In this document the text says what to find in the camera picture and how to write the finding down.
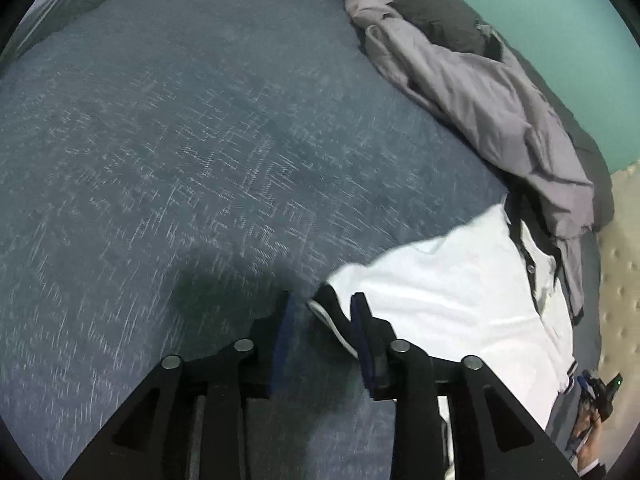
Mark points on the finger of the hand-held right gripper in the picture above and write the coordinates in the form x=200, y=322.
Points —
x=585, y=381

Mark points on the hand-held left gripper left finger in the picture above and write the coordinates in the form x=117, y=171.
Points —
x=280, y=340

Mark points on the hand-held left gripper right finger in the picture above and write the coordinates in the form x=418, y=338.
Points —
x=361, y=340

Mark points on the white polo shirt black collar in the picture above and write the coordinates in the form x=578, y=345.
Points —
x=450, y=285

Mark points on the person's right forearm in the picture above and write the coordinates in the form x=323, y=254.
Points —
x=590, y=457

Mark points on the person's right hand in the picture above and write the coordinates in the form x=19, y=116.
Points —
x=585, y=425

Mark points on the cream tufted headboard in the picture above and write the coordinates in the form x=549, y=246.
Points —
x=620, y=260

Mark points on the blue bed sheet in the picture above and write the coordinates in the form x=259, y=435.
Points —
x=150, y=160

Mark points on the grey jacket black cuffs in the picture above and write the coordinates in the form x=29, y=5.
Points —
x=475, y=95

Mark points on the dark grey long pillow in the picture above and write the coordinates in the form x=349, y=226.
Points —
x=435, y=15

